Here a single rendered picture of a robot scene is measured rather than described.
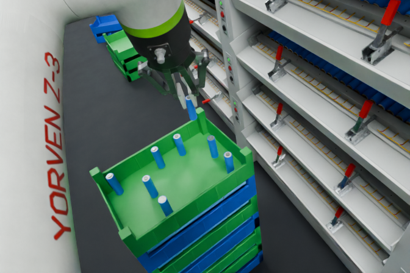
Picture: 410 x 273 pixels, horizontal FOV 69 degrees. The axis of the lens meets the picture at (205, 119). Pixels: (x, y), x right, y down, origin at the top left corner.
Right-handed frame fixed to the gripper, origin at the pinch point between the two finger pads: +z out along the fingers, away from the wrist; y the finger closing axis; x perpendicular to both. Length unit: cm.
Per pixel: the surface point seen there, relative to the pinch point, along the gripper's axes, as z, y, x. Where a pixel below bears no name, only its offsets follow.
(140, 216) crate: 7.7, -14.2, -22.6
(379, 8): -14.3, 35.6, 1.8
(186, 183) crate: 10.5, -4.1, -16.8
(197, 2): 34, 4, 57
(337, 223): 38, 34, -30
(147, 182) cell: 4.1, -11.1, -16.5
